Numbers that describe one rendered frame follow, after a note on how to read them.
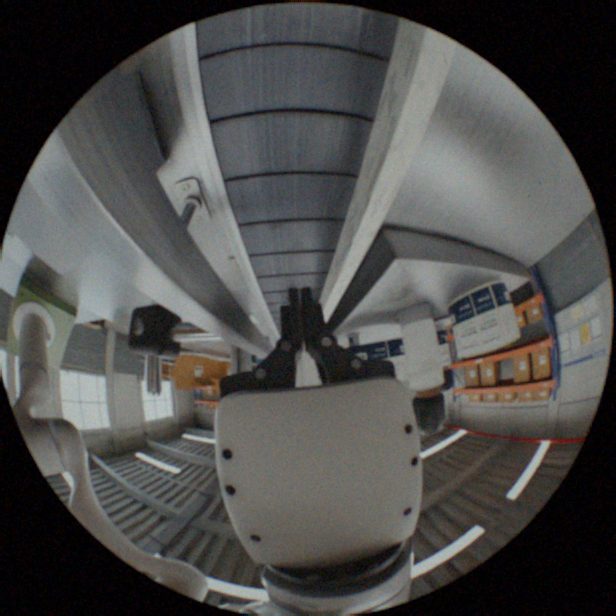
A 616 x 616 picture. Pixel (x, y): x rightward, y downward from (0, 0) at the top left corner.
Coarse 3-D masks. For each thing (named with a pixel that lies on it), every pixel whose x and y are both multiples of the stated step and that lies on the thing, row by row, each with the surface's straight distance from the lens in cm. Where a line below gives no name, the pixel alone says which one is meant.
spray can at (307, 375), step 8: (304, 344) 27; (304, 352) 27; (304, 360) 26; (312, 360) 27; (304, 368) 26; (312, 368) 27; (304, 376) 26; (312, 376) 27; (296, 384) 27; (304, 384) 26; (312, 384) 27
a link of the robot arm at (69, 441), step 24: (72, 432) 54; (72, 456) 52; (72, 480) 55; (72, 504) 53; (96, 504) 53; (96, 528) 51; (120, 552) 52; (144, 552) 56; (168, 576) 56; (192, 576) 57
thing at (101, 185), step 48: (96, 96) 3; (48, 144) 3; (96, 144) 3; (48, 192) 3; (96, 192) 3; (144, 192) 3; (96, 240) 3; (144, 240) 3; (192, 240) 5; (144, 288) 4; (192, 288) 4; (240, 336) 8
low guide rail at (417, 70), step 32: (416, 32) 9; (416, 64) 8; (448, 64) 8; (384, 96) 9; (416, 96) 8; (384, 128) 8; (416, 128) 8; (384, 160) 8; (384, 192) 8; (352, 224) 10; (352, 256) 12
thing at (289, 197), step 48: (240, 48) 11; (288, 48) 10; (336, 48) 11; (384, 48) 11; (240, 96) 10; (288, 96) 10; (336, 96) 10; (240, 144) 10; (288, 144) 10; (336, 144) 11; (240, 192) 12; (288, 192) 12; (336, 192) 12; (288, 240) 15; (336, 240) 15
